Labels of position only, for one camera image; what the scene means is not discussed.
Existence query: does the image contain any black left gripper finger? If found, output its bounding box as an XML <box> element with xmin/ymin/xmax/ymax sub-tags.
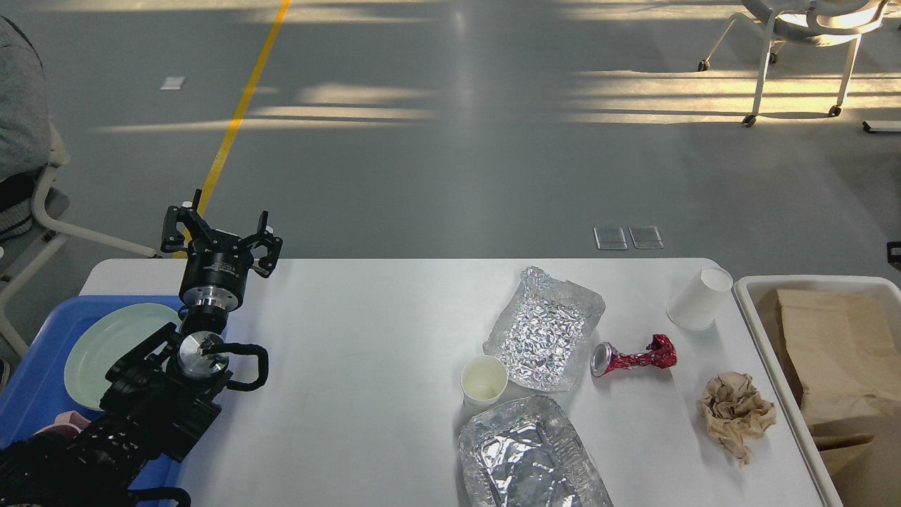
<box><xmin>239</xmin><ymin>211</ymin><xmax>283</xmax><ymax>279</ymax></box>
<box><xmin>160</xmin><ymin>189</ymin><xmax>212</xmax><ymax>254</ymax></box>

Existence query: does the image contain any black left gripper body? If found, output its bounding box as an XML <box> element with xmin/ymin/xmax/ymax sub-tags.
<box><xmin>179</xmin><ymin>235</ymin><xmax>254</xmax><ymax>312</ymax></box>

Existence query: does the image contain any light green plate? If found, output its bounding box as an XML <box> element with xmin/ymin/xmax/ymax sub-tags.
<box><xmin>63</xmin><ymin>303</ymin><xmax>178</xmax><ymax>411</ymax></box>

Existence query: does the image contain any pink mug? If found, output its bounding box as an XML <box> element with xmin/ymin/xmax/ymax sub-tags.
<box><xmin>33</xmin><ymin>411</ymin><xmax>91</xmax><ymax>439</ymax></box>

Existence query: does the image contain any crushed red soda can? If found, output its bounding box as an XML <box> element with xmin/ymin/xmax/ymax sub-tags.
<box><xmin>590</xmin><ymin>334</ymin><xmax>678</xmax><ymax>377</ymax></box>

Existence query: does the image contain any translucent plastic cup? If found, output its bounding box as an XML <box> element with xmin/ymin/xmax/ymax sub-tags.
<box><xmin>667</xmin><ymin>267</ymin><xmax>733</xmax><ymax>330</ymax></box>

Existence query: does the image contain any brown paper ball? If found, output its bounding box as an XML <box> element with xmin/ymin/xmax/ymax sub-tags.
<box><xmin>696</xmin><ymin>372</ymin><xmax>778</xmax><ymax>468</ymax></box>

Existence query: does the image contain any brown paper bag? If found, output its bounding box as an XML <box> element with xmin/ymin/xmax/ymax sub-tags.
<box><xmin>776</xmin><ymin>289</ymin><xmax>900</xmax><ymax>425</ymax></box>

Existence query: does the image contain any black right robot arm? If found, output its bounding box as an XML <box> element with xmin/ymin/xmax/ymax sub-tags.
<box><xmin>886</xmin><ymin>241</ymin><xmax>901</xmax><ymax>272</ymax></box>

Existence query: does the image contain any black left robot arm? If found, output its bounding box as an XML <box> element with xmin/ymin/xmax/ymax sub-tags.
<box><xmin>2</xmin><ymin>190</ymin><xmax>283</xmax><ymax>506</ymax></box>

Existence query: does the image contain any white floor marker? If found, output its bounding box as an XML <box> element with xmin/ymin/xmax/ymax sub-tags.
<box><xmin>160</xmin><ymin>76</ymin><xmax>187</xmax><ymax>91</ymax></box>

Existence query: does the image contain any white chair left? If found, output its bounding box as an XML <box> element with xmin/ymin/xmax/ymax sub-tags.
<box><xmin>1</xmin><ymin>125</ymin><xmax>158</xmax><ymax>358</ymax></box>

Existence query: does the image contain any person in grey sweater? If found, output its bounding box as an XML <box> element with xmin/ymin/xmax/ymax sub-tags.
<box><xmin>1</xmin><ymin>17</ymin><xmax>51</xmax><ymax>241</ymax></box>

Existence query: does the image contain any blue plastic tray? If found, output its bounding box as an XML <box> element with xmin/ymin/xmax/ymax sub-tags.
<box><xmin>2</xmin><ymin>296</ymin><xmax>178</xmax><ymax>506</ymax></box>

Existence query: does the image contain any white paper cup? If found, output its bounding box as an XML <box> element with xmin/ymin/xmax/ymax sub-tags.
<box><xmin>460</xmin><ymin>354</ymin><xmax>508</xmax><ymax>408</ymax></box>

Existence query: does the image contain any crumpled foil upper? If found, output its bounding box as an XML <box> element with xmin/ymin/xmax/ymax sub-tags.
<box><xmin>483</xmin><ymin>265</ymin><xmax>606</xmax><ymax>394</ymax></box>

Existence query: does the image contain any foil container lower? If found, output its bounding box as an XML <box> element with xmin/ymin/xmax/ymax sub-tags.
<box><xmin>459</xmin><ymin>395</ymin><xmax>612</xmax><ymax>506</ymax></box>

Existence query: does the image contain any clear floor plate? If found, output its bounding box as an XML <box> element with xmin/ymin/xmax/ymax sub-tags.
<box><xmin>629</xmin><ymin>227</ymin><xmax>665</xmax><ymax>249</ymax></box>
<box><xmin>594</xmin><ymin>227</ymin><xmax>629</xmax><ymax>251</ymax></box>

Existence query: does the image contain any white plastic bin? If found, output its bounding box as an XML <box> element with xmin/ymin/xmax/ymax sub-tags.
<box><xmin>733</xmin><ymin>274</ymin><xmax>900</xmax><ymax>506</ymax></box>

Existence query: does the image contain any white office chair right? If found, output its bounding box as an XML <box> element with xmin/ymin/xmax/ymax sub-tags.
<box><xmin>696</xmin><ymin>1</ymin><xmax>889</xmax><ymax>127</ymax></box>

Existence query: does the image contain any brown paper in bin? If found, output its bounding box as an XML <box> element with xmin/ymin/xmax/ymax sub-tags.
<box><xmin>813</xmin><ymin>433</ymin><xmax>875</xmax><ymax>477</ymax></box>

